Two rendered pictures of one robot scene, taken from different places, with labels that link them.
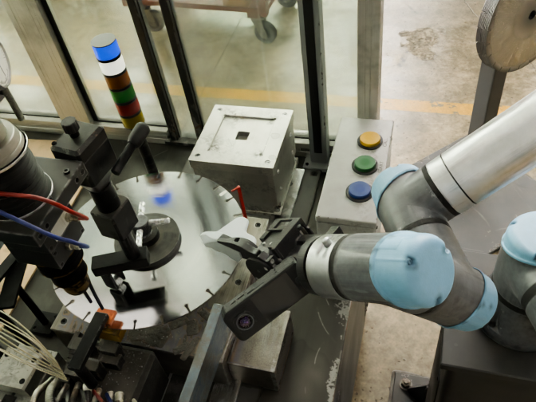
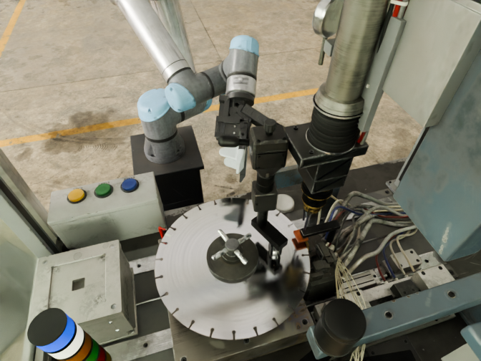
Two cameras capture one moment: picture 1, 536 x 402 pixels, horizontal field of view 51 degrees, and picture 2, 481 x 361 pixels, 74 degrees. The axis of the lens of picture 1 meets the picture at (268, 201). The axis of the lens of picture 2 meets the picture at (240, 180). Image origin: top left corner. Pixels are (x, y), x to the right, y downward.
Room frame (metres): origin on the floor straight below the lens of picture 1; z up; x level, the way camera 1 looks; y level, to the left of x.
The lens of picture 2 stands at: (0.82, 0.49, 1.57)
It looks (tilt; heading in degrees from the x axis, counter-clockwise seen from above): 47 degrees down; 232
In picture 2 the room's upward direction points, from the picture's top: straight up
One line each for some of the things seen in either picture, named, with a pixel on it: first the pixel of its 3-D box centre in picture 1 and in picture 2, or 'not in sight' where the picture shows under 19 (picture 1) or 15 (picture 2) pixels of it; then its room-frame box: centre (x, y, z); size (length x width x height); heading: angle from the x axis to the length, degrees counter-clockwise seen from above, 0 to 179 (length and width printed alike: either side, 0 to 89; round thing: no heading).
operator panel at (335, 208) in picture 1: (356, 191); (112, 211); (0.76, -0.18, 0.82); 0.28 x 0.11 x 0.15; 158
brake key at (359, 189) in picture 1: (359, 191); (129, 185); (0.69, -0.17, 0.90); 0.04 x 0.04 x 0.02
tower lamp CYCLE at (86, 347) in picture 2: (116, 76); (71, 345); (0.92, 0.24, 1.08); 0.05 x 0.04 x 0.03; 68
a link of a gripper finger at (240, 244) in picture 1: (246, 252); (243, 138); (0.45, 0.04, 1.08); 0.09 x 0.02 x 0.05; 46
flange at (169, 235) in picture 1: (146, 236); (232, 254); (0.62, 0.21, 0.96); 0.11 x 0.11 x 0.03
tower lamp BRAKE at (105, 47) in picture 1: (105, 47); (52, 329); (0.92, 0.24, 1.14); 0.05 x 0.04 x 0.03; 68
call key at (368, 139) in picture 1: (369, 141); (76, 196); (0.82, -0.22, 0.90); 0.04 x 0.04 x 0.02
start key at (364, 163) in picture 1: (364, 165); (104, 190); (0.76, -0.19, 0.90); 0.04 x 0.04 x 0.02
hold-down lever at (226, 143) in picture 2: (118, 146); (243, 147); (0.56, 0.18, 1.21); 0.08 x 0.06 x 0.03; 158
